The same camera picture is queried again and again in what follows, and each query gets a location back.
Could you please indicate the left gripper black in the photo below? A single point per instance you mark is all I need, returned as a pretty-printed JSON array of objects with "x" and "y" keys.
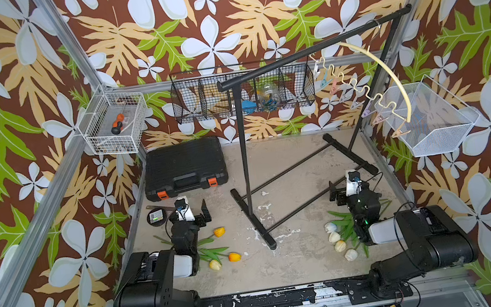
[{"x": 191, "y": 221}]

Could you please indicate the black metal clothes rack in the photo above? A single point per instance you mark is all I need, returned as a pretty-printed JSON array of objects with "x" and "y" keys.
[{"x": 234, "y": 86}]

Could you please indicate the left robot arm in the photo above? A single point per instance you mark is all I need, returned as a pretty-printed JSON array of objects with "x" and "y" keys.
[{"x": 148, "y": 278}]

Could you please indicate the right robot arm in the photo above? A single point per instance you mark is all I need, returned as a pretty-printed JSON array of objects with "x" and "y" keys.
[{"x": 429, "y": 238}]

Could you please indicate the round black digital scale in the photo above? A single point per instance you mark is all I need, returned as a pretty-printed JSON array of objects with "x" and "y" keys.
[{"x": 157, "y": 217}]

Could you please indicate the metal ruler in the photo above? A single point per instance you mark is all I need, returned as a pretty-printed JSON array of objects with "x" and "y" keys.
[{"x": 156, "y": 207}]

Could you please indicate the orange tulip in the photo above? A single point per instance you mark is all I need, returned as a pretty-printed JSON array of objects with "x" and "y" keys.
[{"x": 219, "y": 253}]

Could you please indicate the black plastic tool case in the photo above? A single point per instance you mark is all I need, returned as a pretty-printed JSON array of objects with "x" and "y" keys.
[{"x": 195, "y": 164}]

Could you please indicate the white mesh basket right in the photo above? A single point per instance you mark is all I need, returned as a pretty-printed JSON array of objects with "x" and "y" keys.
[{"x": 428, "y": 118}]

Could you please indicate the red black screwdriver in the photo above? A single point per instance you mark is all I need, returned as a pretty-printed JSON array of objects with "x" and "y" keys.
[{"x": 118, "y": 125}]

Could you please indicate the blue object in basket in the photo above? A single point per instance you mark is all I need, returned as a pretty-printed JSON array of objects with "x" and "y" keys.
[{"x": 248, "y": 107}]

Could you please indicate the clear plastic jar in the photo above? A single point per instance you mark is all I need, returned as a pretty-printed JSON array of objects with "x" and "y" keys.
[{"x": 269, "y": 97}]

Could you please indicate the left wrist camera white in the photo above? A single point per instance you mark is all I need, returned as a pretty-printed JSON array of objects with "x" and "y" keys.
[{"x": 183, "y": 210}]

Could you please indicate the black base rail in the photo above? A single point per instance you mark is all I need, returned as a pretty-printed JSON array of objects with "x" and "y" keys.
[{"x": 355, "y": 290}]

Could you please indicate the white wire basket left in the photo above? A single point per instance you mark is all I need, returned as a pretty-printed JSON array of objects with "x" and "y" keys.
[{"x": 113, "y": 121}]

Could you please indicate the black wire wall basket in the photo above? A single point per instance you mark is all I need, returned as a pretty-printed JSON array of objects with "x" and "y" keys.
[{"x": 195, "y": 97}]

